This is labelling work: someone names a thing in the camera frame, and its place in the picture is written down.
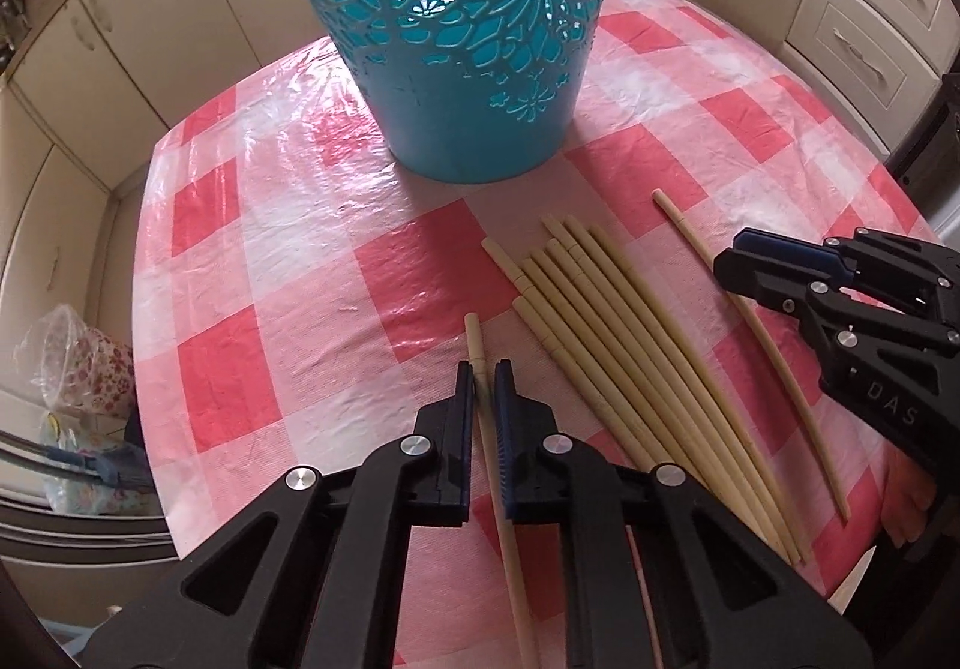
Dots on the cream kitchen base cabinets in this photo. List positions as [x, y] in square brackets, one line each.
[112, 39]

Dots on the blue perforated plastic basket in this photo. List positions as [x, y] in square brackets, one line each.
[466, 91]

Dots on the cream chopstick bundle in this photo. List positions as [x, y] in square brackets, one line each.
[611, 378]
[675, 338]
[619, 352]
[597, 402]
[709, 446]
[683, 415]

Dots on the beige blue shelf rack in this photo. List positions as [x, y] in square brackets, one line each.
[97, 506]

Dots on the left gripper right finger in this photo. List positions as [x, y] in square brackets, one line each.
[658, 572]

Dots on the red white checkered tablecloth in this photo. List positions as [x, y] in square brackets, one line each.
[298, 296]

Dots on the cream chopstick short leftmost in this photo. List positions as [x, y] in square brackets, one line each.
[513, 273]

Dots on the person's right hand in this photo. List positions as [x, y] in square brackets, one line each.
[908, 496]

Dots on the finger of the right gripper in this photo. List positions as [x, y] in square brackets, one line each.
[780, 247]
[779, 281]

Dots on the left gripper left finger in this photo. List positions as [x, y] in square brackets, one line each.
[311, 572]

